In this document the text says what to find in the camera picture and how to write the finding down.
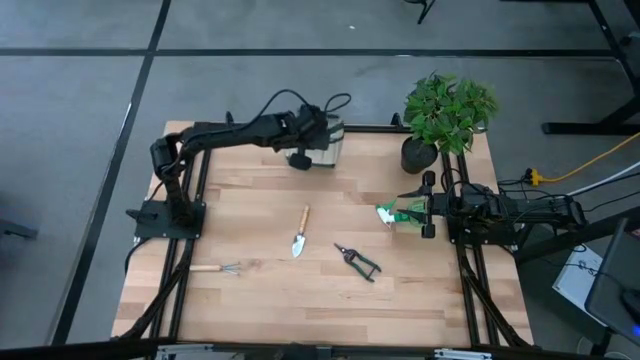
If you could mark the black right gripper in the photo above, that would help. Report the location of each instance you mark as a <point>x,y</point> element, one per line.
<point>440,205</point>

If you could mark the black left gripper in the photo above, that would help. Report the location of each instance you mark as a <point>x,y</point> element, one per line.
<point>310,127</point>

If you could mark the green spray bottle white nozzle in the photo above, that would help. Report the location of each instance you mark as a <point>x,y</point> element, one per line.
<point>387,216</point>

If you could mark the beige green canvas garden bag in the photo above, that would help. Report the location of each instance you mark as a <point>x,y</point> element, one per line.
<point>327,156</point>

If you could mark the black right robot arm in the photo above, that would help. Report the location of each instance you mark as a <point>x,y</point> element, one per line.
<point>530,210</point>

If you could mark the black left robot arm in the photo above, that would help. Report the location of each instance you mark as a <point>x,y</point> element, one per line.
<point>225,135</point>

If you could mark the green potted plant black pot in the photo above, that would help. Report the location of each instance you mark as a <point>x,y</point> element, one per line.
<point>445,115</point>

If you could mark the yellow power plug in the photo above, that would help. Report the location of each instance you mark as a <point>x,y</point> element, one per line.
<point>535,176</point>

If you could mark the black diagonal support bar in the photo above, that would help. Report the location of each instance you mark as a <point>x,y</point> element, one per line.
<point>575,235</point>

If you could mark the black chair leg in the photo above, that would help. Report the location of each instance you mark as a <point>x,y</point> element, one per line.
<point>425,12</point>

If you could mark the white flat box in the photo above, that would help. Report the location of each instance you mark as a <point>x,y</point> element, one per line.
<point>570,285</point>

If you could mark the dark computer monitor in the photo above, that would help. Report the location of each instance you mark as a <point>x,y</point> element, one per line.
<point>612,290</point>

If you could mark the dark furniture foot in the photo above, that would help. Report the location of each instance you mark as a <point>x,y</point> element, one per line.
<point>15,230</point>

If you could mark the black aluminium table frame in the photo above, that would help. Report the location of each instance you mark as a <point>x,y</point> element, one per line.
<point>370,128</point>

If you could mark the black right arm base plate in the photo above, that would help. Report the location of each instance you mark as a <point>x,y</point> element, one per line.
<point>500,237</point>

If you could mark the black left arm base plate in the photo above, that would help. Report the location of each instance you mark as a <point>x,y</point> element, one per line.
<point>150,225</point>

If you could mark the black desk leg frame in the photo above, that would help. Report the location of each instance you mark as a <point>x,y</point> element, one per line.
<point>590,128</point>

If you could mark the black camera rig bar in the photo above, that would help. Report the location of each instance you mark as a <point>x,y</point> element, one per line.
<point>75,350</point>

